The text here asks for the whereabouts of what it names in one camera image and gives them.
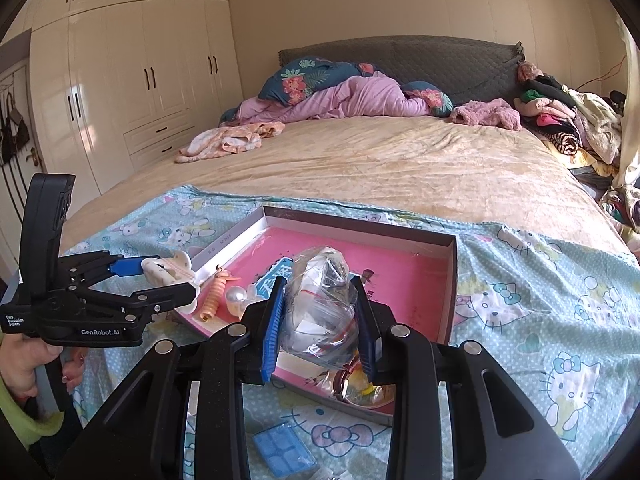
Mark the cream curtain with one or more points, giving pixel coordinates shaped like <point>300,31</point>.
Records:
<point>631,135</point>

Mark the clear plastic jewelry bag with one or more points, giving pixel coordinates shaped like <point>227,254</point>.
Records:
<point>320,310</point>

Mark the person's left hand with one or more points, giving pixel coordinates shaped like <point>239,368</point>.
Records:
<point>20,360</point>

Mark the basket of clothes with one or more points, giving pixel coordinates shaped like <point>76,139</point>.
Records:
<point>612,205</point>

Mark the cartoon cat printed blanket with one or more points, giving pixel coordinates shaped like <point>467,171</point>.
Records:
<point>525,320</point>

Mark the hanging handbags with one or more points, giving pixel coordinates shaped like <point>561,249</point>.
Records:
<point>15,130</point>

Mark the grey quilted headboard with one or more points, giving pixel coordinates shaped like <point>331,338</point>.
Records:
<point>450,65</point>

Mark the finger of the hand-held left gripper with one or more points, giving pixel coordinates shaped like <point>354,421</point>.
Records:
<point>127,266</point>
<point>165,297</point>

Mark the pink quilt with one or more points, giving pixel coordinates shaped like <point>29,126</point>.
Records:
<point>360,97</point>

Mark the white wardrobe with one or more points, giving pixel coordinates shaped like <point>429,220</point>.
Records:
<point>165,60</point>

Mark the small dark floral pillow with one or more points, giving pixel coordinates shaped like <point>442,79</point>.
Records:
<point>430,95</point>

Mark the white door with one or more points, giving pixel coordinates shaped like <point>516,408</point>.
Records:
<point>22,75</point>

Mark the cream hair claw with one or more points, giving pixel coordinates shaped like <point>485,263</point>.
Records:
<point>165,270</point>

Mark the beige bed sheet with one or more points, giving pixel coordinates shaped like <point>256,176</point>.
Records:
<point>400,170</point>

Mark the large dark floral pillow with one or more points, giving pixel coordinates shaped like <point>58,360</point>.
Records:
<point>300,80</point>

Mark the peach patterned garment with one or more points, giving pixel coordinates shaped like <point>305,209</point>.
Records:
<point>225,140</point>

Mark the grey cardboard box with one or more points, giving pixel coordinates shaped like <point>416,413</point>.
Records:
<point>350,230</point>

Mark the black object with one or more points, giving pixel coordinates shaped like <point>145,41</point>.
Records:
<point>618,97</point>

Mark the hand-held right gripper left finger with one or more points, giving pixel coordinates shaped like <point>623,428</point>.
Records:
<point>274,330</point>

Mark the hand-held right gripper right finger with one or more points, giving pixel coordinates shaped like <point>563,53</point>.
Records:
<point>366,340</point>

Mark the pile of clothes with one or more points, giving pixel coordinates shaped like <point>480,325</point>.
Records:
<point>555,110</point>

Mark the pearl hair clip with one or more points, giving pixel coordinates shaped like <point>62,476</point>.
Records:
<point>235,297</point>

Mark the small blue plastic box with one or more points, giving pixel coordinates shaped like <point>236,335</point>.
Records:
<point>282,447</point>

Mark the pink fuzzy garment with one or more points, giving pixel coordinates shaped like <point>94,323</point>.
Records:
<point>485,112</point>

